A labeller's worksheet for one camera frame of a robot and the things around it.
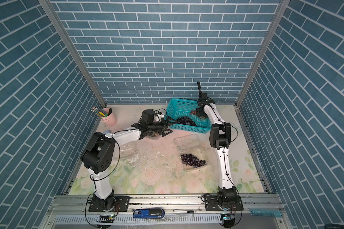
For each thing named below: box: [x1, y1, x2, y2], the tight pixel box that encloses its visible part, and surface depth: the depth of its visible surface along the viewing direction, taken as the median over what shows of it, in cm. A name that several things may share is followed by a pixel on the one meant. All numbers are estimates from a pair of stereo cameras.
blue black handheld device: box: [132, 208, 166, 219], surface depth 70 cm
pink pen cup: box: [100, 107, 118, 127], surface depth 104 cm
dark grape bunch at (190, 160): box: [180, 153, 206, 168], surface depth 87 cm
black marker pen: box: [172, 209, 195, 214], surface depth 73 cm
